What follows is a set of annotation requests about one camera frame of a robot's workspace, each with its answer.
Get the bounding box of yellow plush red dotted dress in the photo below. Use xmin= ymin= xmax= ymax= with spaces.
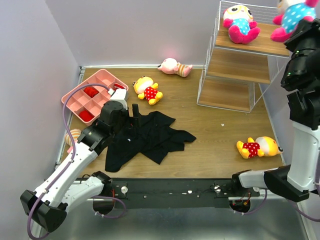
xmin=132 ymin=76 xmax=164 ymax=106

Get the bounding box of white plush with yellow glasses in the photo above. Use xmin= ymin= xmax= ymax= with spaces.
xmin=222 ymin=4 xmax=261 ymax=45

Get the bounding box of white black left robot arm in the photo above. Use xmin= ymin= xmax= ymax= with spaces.
xmin=20 ymin=100 xmax=141 ymax=240

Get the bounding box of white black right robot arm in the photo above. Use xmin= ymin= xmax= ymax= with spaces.
xmin=230 ymin=18 xmax=320 ymax=203

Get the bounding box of red cloth ball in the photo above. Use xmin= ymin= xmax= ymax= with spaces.
xmin=83 ymin=86 xmax=99 ymax=98
xmin=78 ymin=110 xmax=94 ymax=123

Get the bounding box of pink divided organizer box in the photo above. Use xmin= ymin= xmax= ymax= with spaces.
xmin=61 ymin=69 xmax=129 ymax=126

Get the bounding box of black t-shirt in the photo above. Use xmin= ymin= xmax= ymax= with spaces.
xmin=105 ymin=111 xmax=197 ymax=173

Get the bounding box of pink plush striped hat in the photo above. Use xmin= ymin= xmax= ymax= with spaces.
xmin=64 ymin=128 xmax=81 ymax=154

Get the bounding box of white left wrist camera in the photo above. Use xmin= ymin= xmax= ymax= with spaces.
xmin=110 ymin=88 xmax=128 ymax=109

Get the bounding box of white wire wooden shelf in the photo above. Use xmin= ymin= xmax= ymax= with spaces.
xmin=197 ymin=0 xmax=290 ymax=113

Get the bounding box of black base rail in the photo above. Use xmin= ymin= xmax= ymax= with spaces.
xmin=72 ymin=177 xmax=266 ymax=210

